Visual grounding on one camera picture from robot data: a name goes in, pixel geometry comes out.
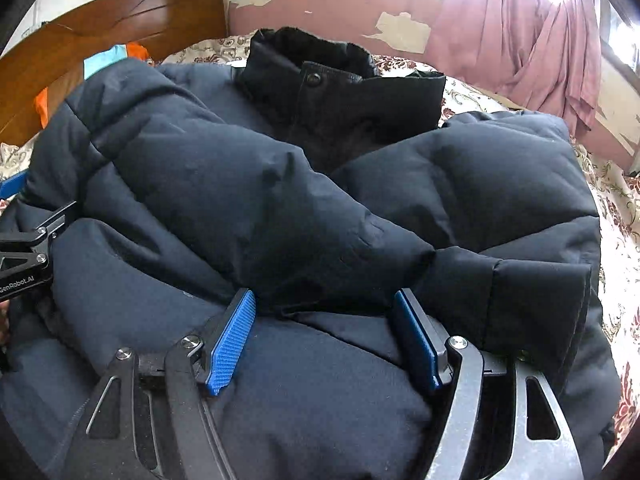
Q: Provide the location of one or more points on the brown wooden headboard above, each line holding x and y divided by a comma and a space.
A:
150, 15

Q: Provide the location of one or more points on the pink curtain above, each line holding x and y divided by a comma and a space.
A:
500, 25

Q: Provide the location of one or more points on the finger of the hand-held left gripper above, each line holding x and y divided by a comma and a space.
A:
12, 184
52, 227

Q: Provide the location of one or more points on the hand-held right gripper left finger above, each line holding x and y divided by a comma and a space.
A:
231, 340

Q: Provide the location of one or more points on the floral bed sheet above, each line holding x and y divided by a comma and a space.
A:
620, 260

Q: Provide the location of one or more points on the brown framed window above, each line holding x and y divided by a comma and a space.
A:
617, 35

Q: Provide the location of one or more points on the dark navy puffer jacket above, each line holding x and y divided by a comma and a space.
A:
200, 185

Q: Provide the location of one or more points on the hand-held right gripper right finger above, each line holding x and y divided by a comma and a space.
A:
412, 340

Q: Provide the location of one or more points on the orange and blue cloth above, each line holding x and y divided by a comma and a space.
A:
136, 52

